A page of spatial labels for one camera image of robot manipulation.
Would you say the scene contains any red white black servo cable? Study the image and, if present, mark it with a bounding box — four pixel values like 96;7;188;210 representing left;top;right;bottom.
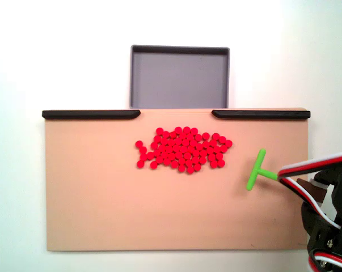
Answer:
307;248;342;272
277;150;342;230

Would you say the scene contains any black edge rail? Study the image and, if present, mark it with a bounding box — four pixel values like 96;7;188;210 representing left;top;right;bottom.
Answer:
41;109;141;120
212;109;311;120

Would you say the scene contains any green T-shaped pusher tool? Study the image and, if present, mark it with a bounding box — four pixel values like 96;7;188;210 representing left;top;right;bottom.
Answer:
246;148;329;203

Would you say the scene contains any grey rectangular tray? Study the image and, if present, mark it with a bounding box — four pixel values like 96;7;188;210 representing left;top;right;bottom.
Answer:
129;44;231;109

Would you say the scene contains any beige flat board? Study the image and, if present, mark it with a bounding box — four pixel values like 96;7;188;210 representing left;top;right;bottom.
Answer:
43;107;310;252

